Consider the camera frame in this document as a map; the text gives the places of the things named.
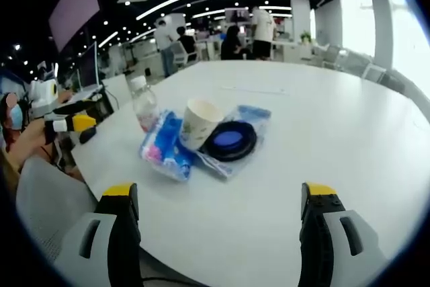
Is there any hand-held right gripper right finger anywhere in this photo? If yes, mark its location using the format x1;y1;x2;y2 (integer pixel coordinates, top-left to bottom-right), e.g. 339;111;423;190
298;181;388;287

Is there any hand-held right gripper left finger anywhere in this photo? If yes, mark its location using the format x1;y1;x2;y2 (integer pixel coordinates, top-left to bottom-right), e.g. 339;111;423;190
55;181;144;287

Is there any clear plastic water bottle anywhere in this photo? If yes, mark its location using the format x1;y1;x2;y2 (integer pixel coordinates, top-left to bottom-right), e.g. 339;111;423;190
129;76;161;133

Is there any blue tissue packet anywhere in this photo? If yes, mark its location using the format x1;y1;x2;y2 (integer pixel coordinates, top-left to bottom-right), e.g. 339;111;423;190
138;109;196;182

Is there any white paper cup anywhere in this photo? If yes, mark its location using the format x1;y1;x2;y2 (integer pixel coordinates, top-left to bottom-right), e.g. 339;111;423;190
179;98;225;152

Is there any black round lid blue centre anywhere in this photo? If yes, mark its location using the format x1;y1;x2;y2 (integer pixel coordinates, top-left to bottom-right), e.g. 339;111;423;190
202;120;259;163

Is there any blue wet wipes packet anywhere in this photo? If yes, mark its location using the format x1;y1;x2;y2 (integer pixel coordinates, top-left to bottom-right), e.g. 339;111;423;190
193;104;273;182

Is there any black computer mouse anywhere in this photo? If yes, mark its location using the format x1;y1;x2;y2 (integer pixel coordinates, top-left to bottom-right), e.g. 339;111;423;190
78;128;99;145

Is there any person's masked head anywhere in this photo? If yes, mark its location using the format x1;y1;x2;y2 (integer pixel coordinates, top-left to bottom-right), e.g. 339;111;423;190
0;91;26;134

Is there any computer monitor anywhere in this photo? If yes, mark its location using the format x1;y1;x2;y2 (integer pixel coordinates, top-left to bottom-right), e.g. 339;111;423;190
77;40;103;90

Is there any grey mesh chair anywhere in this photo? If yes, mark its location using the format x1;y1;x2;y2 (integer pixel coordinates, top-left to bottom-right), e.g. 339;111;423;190
14;155;99;268

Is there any white table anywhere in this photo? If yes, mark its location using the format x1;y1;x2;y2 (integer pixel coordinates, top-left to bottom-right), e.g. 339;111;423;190
69;59;430;287

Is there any large wall screen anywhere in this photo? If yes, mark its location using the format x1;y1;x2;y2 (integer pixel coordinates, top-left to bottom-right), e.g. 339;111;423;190
48;0;102;53

